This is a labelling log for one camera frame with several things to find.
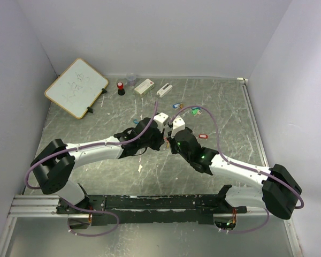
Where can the clear plastic cup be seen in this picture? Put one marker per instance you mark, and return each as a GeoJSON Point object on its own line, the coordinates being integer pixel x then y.
{"type": "Point", "coordinates": [131, 79]}

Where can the aluminium rail frame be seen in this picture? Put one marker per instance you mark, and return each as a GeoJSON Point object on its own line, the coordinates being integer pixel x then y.
{"type": "Point", "coordinates": [144, 226]}

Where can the green tag key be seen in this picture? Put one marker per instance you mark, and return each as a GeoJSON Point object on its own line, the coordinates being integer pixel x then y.
{"type": "Point", "coordinates": [196, 111]}

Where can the wood-framed whiteboard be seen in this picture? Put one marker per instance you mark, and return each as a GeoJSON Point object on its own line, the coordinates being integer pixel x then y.
{"type": "Point", "coordinates": [77, 88]}

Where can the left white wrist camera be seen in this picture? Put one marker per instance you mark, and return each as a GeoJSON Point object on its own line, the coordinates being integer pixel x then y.
{"type": "Point", "coordinates": [161, 120]}

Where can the white green cardboard box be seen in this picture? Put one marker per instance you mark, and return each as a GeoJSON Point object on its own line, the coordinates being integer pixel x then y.
{"type": "Point", "coordinates": [144, 87]}

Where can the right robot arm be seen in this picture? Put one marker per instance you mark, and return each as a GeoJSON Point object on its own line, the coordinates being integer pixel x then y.
{"type": "Point", "coordinates": [272, 188]}

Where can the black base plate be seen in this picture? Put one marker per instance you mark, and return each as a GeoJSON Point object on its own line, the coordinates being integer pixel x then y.
{"type": "Point", "coordinates": [143, 209]}

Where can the red tag key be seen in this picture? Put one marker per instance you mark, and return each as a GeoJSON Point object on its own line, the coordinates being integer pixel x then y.
{"type": "Point", "coordinates": [203, 136]}

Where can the red black stamp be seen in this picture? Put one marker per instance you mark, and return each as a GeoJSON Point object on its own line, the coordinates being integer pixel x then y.
{"type": "Point", "coordinates": [121, 90]}

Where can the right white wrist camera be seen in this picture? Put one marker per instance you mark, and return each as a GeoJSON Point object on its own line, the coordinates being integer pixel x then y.
{"type": "Point", "coordinates": [177, 125]}

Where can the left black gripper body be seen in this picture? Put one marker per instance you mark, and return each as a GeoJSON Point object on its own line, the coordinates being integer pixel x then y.
{"type": "Point", "coordinates": [154, 141]}

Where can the white plastic device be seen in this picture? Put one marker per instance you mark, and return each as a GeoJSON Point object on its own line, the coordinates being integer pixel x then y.
{"type": "Point", "coordinates": [164, 90]}

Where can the blue tag key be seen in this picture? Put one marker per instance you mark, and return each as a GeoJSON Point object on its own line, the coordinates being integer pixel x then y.
{"type": "Point", "coordinates": [178, 106]}

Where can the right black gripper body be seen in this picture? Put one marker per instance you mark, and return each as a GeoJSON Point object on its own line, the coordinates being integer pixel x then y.
{"type": "Point", "coordinates": [175, 149]}

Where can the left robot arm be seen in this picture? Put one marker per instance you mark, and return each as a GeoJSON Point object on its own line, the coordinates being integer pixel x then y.
{"type": "Point", "coordinates": [53, 166]}

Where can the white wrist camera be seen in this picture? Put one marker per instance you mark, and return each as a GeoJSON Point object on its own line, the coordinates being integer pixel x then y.
{"type": "Point", "coordinates": [177, 125]}
{"type": "Point", "coordinates": [161, 120]}

